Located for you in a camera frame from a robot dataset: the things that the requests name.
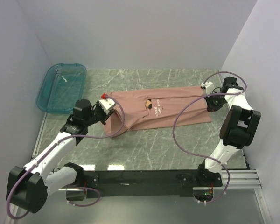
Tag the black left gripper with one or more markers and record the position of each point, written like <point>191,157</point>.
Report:
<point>106,116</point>

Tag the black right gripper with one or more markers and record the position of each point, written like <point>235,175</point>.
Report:
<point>211,107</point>

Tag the pink t shirt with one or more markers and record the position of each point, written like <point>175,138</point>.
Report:
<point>156,108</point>

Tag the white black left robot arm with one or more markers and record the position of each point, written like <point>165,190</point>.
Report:
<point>29,187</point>

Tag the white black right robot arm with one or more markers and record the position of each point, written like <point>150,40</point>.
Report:
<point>237,130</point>

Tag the teal transparent plastic bin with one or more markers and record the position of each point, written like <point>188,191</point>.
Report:
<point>62,87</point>

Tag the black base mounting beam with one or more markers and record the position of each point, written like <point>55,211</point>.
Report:
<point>147,182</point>

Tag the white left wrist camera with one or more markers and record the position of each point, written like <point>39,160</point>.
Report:
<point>106,103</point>

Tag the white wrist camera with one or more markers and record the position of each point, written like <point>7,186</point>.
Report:
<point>106,103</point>
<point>207,87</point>

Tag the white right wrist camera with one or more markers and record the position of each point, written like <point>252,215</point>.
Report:
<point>207,87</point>

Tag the aluminium frame rail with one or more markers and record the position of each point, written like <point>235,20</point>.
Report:
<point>232,179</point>

